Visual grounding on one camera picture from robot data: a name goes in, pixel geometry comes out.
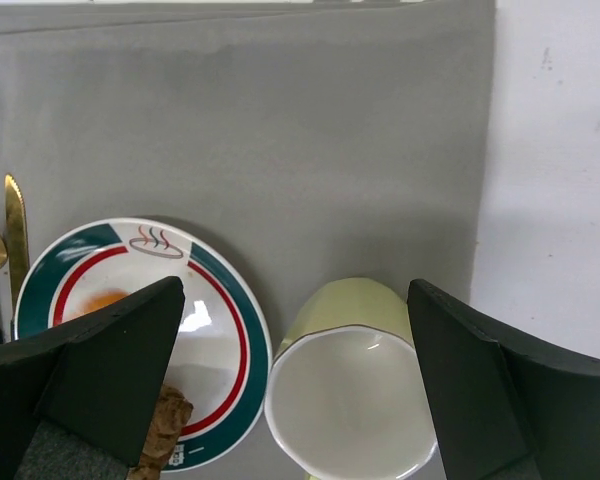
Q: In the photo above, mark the grey cloth placemat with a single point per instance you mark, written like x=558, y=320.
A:
x=304, y=143

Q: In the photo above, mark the gold knife green handle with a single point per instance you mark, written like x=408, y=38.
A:
x=16, y=242

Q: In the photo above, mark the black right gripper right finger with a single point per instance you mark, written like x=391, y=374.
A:
x=505, y=404

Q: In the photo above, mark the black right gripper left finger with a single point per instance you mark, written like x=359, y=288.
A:
x=77, y=400

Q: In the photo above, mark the pale green mug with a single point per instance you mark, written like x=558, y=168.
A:
x=345, y=397

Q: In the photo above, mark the white plate teal red rim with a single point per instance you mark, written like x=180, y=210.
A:
x=222, y=355

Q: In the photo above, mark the brown bread piece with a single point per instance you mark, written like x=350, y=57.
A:
x=171, y=414

